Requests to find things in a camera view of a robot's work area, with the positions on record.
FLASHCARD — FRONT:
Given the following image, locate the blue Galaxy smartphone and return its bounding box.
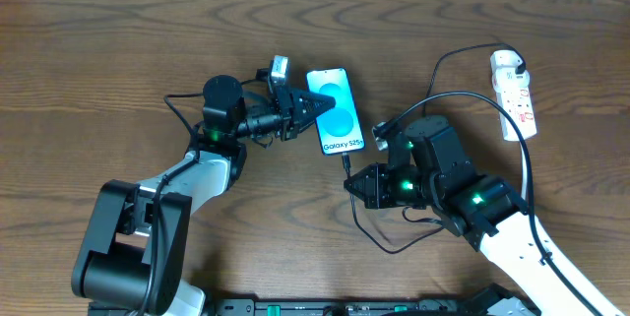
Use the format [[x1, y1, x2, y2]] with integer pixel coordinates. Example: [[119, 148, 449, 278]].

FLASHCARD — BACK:
[[306, 68, 365, 156]]

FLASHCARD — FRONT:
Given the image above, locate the black USB charging cable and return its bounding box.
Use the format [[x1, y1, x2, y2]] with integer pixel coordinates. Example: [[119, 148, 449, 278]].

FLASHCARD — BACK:
[[342, 42, 527, 255]]

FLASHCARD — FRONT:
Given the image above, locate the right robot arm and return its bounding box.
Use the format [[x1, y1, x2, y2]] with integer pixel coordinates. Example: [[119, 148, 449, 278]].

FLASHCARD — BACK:
[[344, 115, 620, 315]]

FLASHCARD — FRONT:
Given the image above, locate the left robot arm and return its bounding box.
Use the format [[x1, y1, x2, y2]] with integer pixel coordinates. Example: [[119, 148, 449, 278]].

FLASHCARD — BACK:
[[71, 75, 336, 315]]

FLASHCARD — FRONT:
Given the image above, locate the white USB charger adapter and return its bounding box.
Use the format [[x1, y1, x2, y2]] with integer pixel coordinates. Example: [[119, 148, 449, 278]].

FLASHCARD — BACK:
[[490, 50, 531, 93]]

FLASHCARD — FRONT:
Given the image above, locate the white power strip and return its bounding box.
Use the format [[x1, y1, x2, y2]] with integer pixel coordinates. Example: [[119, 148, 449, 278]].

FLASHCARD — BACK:
[[489, 49, 538, 142]]

